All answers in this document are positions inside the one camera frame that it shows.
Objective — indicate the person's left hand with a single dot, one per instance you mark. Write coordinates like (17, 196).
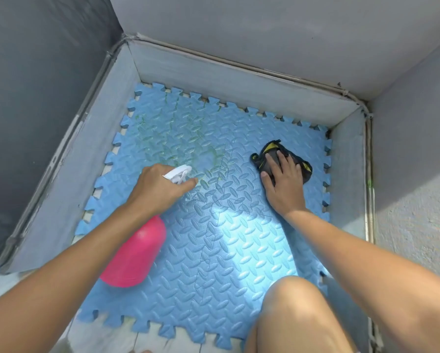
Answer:
(153, 191)

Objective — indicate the person's right hand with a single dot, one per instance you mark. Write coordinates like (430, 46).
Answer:
(286, 187)

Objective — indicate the dark grey yellow-trimmed cloth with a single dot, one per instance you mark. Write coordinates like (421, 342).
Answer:
(258, 162)

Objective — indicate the pink spray bottle white trigger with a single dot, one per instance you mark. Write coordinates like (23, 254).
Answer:
(135, 257)

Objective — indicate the blue foam puzzle mat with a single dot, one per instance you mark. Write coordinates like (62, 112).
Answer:
(212, 235)

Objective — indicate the person's right forearm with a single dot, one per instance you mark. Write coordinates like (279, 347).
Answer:
(370, 272)

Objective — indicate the person's left forearm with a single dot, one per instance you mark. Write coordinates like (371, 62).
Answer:
(58, 290)

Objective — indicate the person's right leg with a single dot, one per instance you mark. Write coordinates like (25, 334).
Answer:
(297, 319)

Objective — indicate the grey wall pipe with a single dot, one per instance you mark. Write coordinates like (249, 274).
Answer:
(369, 161)

